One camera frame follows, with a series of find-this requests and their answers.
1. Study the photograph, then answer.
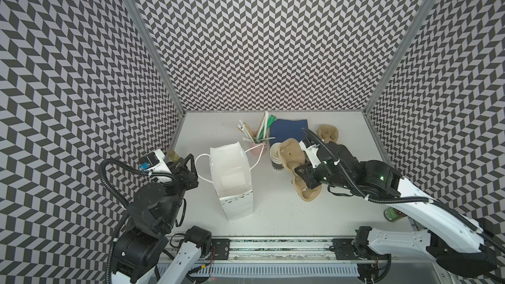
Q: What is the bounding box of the aluminium corner post left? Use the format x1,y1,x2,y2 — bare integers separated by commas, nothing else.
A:
122,0,185,116

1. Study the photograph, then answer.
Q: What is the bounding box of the aluminium corner post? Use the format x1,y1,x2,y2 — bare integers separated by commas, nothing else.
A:
122,0,185,116
363,0,437,117

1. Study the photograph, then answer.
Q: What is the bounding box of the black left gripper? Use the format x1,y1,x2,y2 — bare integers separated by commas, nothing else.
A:
158,153,199,230

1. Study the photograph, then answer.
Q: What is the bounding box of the beige pulp cup carrier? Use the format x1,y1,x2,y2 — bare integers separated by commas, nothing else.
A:
318,124,339,143
278,138,322,202

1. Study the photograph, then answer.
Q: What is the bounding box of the pink utensil holder cup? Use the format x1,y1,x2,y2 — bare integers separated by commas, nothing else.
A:
251,129,269,156

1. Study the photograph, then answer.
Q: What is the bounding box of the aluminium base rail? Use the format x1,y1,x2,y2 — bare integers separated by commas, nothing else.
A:
190,236,451,283

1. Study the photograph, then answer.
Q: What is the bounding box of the stack of paper cups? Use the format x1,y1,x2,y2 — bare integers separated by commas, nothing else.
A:
270,143,284,171

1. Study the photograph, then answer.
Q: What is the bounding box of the white paper takeout bag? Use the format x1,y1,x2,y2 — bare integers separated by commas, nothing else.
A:
195,142,264,222

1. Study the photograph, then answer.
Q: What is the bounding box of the aluminium corner post right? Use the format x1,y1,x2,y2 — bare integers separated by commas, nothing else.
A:
363,0,437,117

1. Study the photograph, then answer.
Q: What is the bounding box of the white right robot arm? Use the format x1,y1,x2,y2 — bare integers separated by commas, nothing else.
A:
295,128,504,283

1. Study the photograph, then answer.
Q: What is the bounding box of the yellow capped bottle right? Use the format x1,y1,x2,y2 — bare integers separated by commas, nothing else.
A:
383,207,407,222

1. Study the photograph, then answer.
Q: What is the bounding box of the green straws bundle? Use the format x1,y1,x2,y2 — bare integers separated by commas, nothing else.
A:
256,111,277,142

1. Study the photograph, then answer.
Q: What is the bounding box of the blue napkin stack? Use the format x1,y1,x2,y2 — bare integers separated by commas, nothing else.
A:
270,119,309,145

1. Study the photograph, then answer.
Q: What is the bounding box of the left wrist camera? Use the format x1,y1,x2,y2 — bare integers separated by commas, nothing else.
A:
138,149,172,182

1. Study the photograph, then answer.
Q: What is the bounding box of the green yellow bottle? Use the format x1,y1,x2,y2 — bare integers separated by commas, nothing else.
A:
167,149,180,163

